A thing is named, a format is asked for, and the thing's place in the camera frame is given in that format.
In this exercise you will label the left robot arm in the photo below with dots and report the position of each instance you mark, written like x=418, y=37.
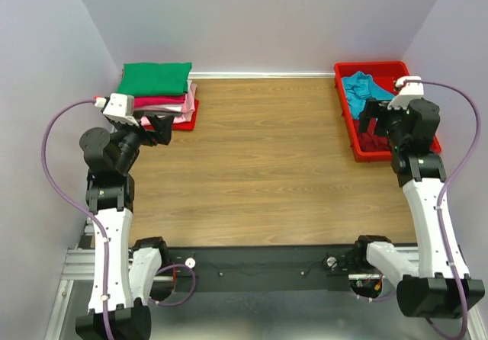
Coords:
x=118, y=307

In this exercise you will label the green t-shirt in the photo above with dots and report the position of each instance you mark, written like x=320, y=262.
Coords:
x=154, y=79

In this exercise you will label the blue t-shirt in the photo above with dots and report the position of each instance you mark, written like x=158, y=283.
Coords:
x=358, y=88

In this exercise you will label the magenta folded t-shirt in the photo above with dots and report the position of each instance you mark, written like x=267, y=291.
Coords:
x=145, y=101

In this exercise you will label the red plastic bin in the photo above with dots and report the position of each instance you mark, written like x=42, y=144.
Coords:
x=384, y=74

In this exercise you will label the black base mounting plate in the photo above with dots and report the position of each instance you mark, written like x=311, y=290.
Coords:
x=270, y=268

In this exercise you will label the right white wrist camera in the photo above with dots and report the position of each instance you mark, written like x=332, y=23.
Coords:
x=408, y=88

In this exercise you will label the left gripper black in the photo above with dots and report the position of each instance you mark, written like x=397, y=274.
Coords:
x=162, y=133

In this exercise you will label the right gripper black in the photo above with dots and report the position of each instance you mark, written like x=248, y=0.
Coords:
x=374, y=109

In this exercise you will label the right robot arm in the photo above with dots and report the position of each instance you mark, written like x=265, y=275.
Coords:
x=439, y=286

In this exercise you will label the red folded t-shirt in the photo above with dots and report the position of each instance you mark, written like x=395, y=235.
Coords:
x=188, y=126

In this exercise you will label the light pink folded t-shirt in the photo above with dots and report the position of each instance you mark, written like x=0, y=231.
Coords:
x=182, y=112

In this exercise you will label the dark red t-shirt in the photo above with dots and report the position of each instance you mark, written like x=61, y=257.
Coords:
x=368, y=141

